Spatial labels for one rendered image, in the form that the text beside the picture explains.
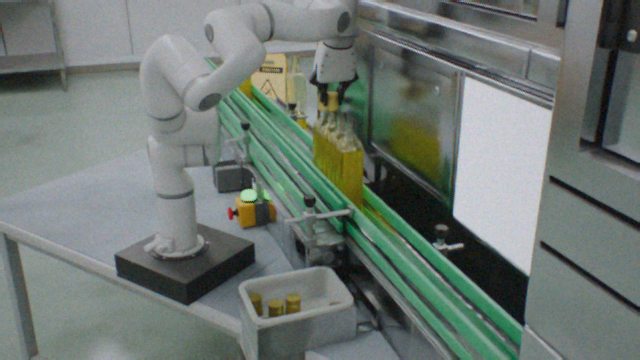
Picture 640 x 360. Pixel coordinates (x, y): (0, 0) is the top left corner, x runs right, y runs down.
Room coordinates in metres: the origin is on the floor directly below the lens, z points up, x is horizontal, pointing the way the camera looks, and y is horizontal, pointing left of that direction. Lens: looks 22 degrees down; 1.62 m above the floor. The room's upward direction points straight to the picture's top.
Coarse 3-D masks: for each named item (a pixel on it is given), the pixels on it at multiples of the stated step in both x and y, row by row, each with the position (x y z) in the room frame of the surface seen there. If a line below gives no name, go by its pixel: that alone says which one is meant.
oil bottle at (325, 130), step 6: (324, 126) 1.63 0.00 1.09; (330, 126) 1.62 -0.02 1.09; (324, 132) 1.61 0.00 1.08; (330, 132) 1.60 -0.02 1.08; (324, 138) 1.60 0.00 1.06; (324, 144) 1.60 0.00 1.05; (324, 150) 1.60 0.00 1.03; (324, 156) 1.60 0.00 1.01; (324, 162) 1.60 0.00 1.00; (324, 168) 1.60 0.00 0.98; (324, 174) 1.60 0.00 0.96
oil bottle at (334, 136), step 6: (336, 132) 1.57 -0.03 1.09; (342, 132) 1.56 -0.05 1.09; (330, 138) 1.57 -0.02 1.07; (336, 138) 1.55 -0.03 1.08; (330, 144) 1.57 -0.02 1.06; (336, 144) 1.54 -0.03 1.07; (330, 150) 1.57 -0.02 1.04; (330, 156) 1.57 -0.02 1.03; (330, 162) 1.57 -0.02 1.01; (330, 168) 1.57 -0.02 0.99; (330, 174) 1.57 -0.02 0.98; (330, 180) 1.57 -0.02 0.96
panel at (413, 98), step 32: (384, 64) 1.64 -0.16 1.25; (416, 64) 1.48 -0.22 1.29; (448, 64) 1.34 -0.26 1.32; (384, 96) 1.63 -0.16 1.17; (416, 96) 1.47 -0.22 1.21; (448, 96) 1.34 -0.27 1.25; (544, 96) 1.08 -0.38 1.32; (384, 128) 1.62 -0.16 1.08; (416, 128) 1.47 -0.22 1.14; (448, 128) 1.32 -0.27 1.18; (384, 160) 1.60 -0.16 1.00; (416, 160) 1.46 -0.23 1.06; (448, 160) 1.31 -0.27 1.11; (416, 192) 1.44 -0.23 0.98; (448, 192) 1.30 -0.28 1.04
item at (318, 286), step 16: (304, 272) 1.30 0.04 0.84; (320, 272) 1.32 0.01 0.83; (240, 288) 1.23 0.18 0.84; (256, 288) 1.26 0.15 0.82; (272, 288) 1.27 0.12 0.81; (288, 288) 1.29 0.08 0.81; (304, 288) 1.30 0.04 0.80; (320, 288) 1.31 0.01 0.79; (336, 288) 1.26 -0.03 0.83; (304, 304) 1.28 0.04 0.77; (320, 304) 1.28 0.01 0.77; (256, 320) 1.11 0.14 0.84; (272, 320) 1.11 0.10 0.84; (288, 320) 1.12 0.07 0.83
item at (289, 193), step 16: (224, 112) 2.26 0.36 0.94; (240, 128) 2.03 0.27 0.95; (240, 144) 2.04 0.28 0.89; (256, 144) 1.84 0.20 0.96; (256, 160) 1.85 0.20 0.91; (272, 160) 1.70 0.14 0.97; (272, 176) 1.70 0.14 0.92; (288, 192) 1.56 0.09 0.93; (304, 208) 1.43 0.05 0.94; (304, 224) 1.43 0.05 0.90
